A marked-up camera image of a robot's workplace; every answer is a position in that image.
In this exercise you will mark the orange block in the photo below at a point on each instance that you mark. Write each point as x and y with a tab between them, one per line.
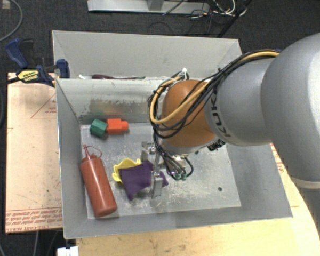
116	126

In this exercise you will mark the dark purple flat object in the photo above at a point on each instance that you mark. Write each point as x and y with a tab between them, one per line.
109	76

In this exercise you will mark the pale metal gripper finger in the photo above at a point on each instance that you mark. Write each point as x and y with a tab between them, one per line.
145	156
156	187

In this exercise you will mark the grey metal bin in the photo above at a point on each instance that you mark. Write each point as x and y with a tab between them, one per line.
202	185

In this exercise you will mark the purple cloth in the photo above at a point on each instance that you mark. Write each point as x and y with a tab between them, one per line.
137	179

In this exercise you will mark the red-brown squeeze bottle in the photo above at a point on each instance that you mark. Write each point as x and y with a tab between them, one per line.
98	188

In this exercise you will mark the green hexagonal block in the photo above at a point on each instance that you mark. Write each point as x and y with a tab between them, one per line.
98	128

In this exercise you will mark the black cylinder on white bracket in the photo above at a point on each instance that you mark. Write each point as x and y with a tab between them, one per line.
216	145

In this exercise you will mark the yellow wavy-edged cup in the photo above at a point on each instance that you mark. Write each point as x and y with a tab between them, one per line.
124	165

